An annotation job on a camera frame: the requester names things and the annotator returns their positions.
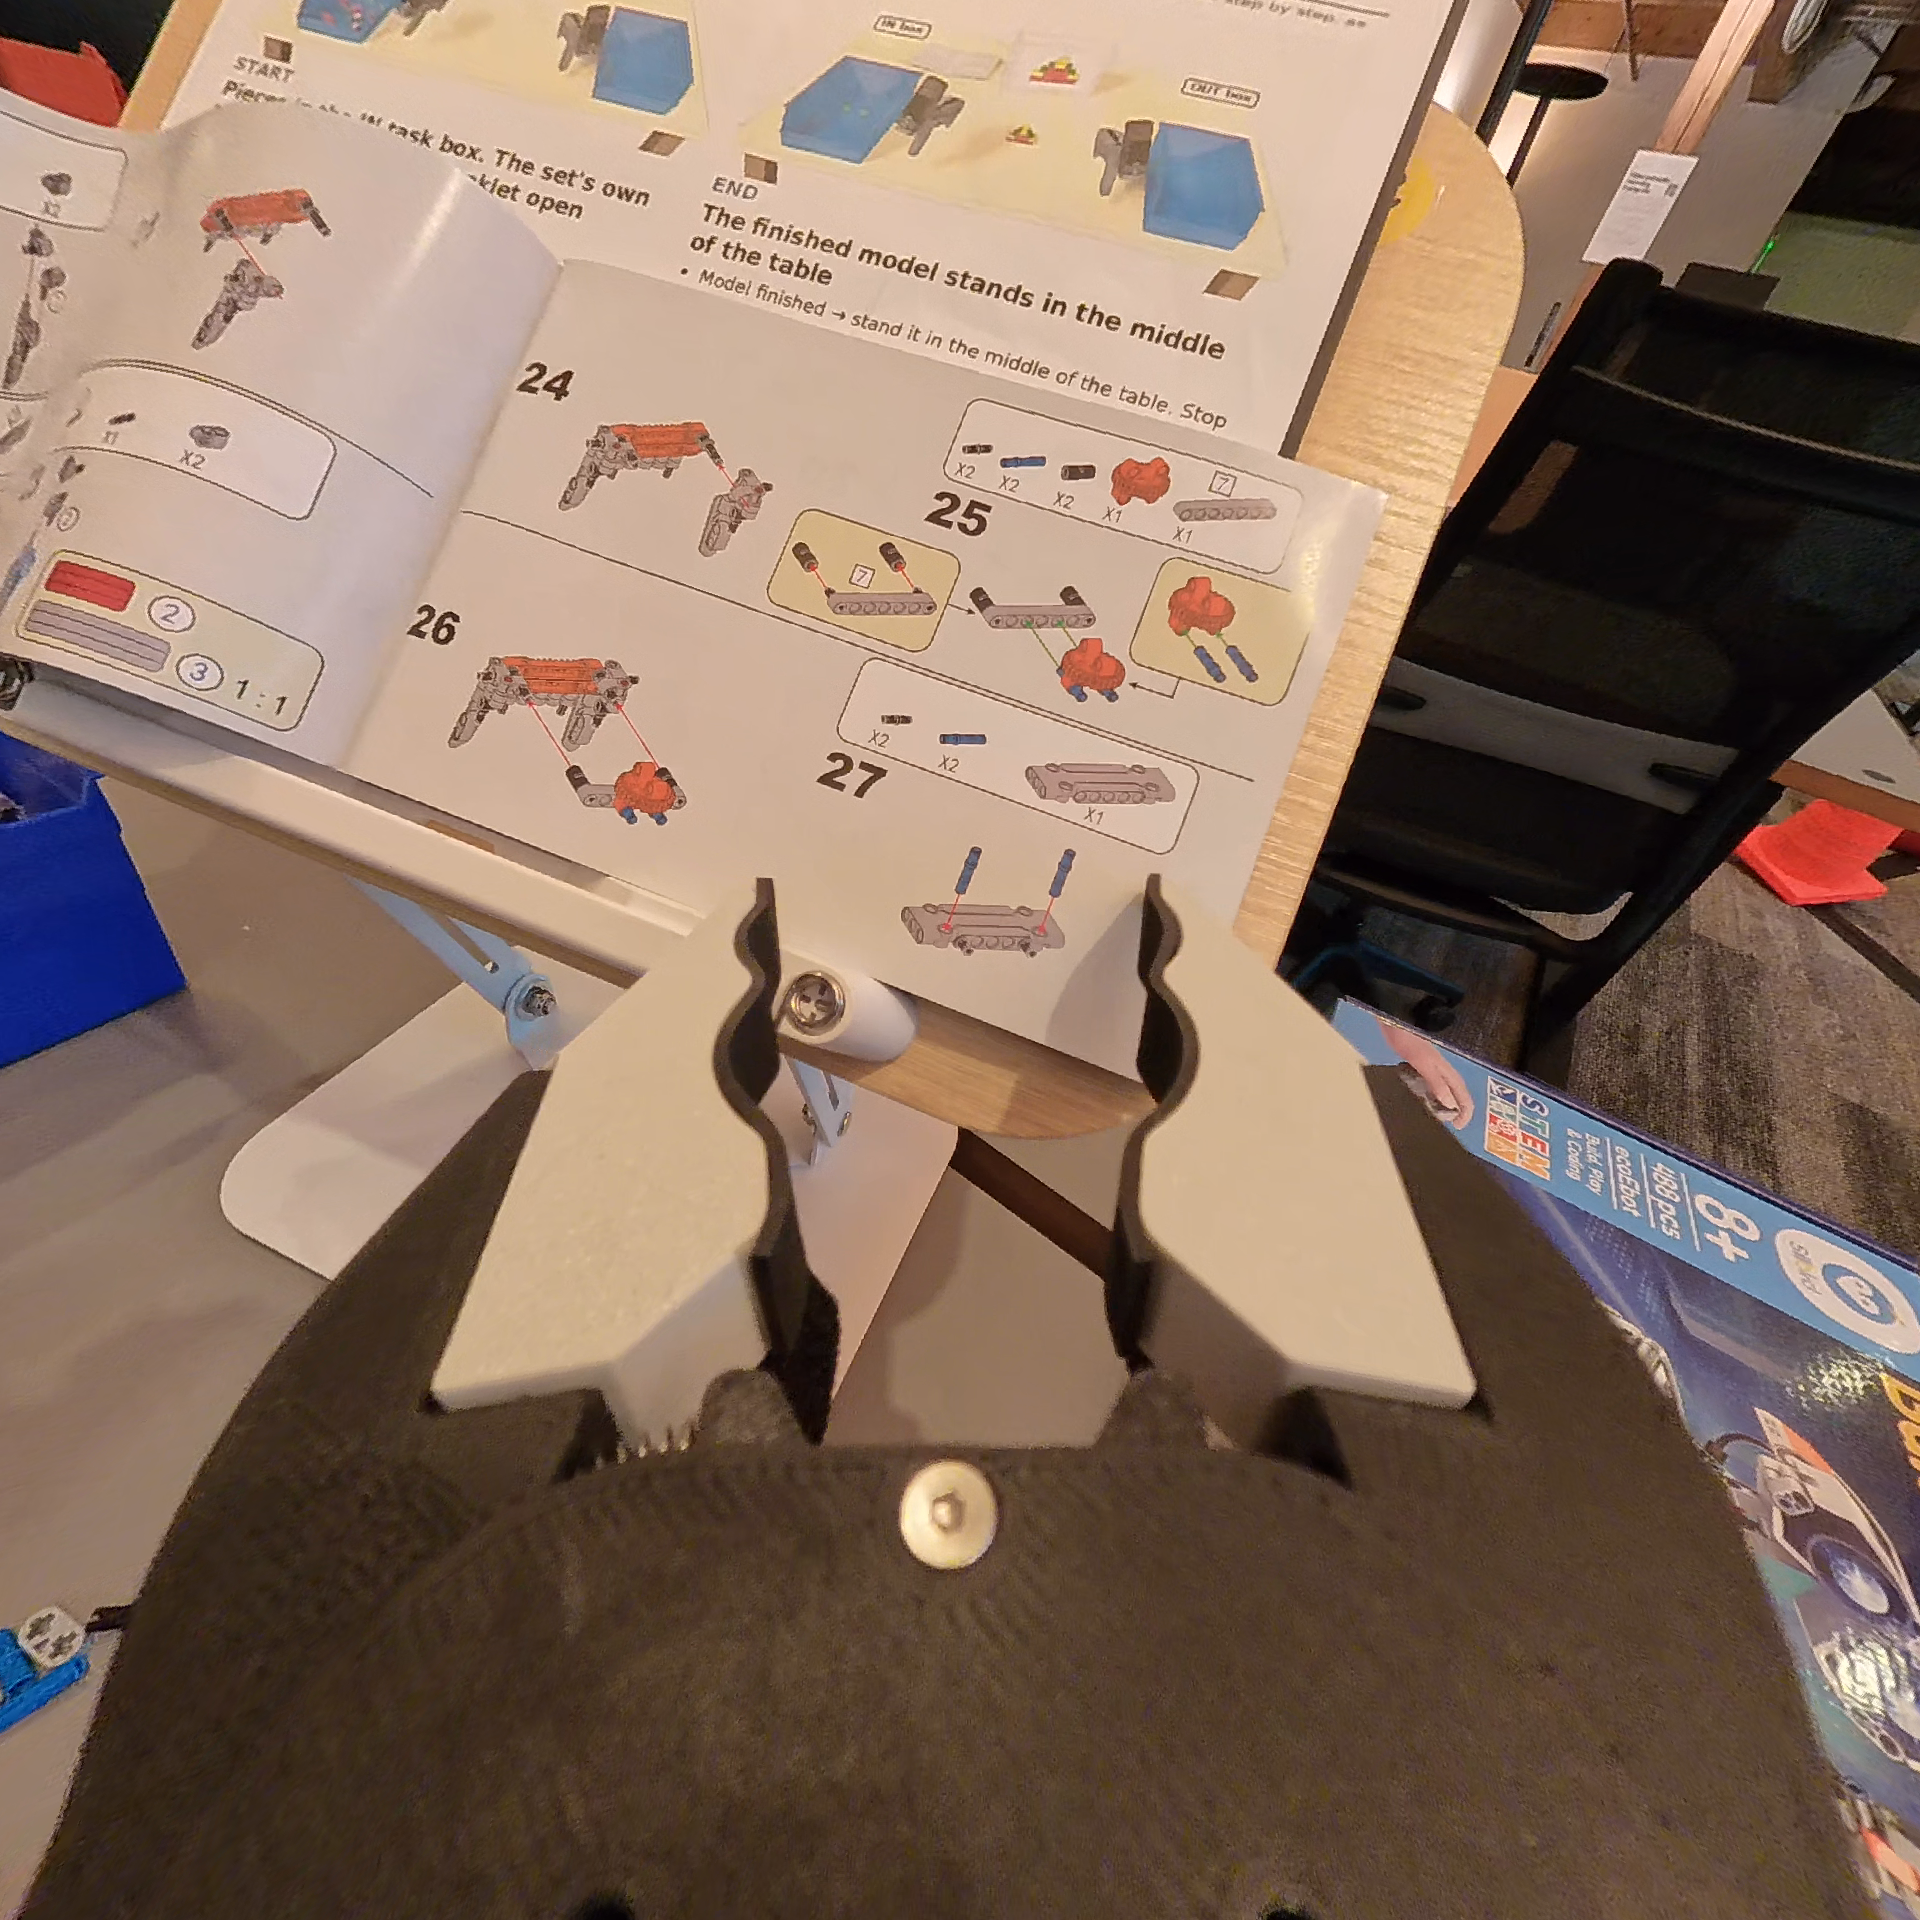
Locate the open instruction booklet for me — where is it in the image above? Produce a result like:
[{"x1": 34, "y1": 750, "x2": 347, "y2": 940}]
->
[{"x1": 0, "y1": 105, "x2": 1389, "y2": 1085}]

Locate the orange object on floor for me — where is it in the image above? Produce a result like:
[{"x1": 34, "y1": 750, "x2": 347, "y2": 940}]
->
[{"x1": 1740, "y1": 800, "x2": 1894, "y2": 906}]

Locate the blue plastic bin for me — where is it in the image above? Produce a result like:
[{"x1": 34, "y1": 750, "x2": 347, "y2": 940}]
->
[{"x1": 0, "y1": 744, "x2": 190, "y2": 1069}]

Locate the printed task sheet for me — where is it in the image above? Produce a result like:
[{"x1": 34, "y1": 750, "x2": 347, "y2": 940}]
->
[{"x1": 157, "y1": 0, "x2": 1472, "y2": 460}]

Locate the blue building kit box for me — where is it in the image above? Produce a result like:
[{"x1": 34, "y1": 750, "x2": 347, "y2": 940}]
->
[{"x1": 1328, "y1": 996, "x2": 1920, "y2": 1920}]

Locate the small blue toy piece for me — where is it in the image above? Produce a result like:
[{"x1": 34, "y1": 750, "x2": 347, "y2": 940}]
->
[{"x1": 0, "y1": 1606, "x2": 97, "y2": 1734}]

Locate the black mesh chair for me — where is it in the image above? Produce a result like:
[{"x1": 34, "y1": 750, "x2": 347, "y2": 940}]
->
[{"x1": 1289, "y1": 264, "x2": 1920, "y2": 1051}]

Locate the red object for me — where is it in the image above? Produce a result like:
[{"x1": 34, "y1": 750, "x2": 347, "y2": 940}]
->
[{"x1": 0, "y1": 36, "x2": 128, "y2": 129}]

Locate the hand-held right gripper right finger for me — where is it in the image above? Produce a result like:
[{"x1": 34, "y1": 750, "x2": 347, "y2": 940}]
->
[{"x1": 1106, "y1": 875, "x2": 1482, "y2": 1449}]

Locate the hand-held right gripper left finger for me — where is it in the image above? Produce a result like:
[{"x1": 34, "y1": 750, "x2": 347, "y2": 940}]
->
[{"x1": 430, "y1": 881, "x2": 840, "y2": 1449}]

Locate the white wooden book stand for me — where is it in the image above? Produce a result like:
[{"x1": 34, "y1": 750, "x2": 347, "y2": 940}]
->
[{"x1": 0, "y1": 0, "x2": 1526, "y2": 1291}]

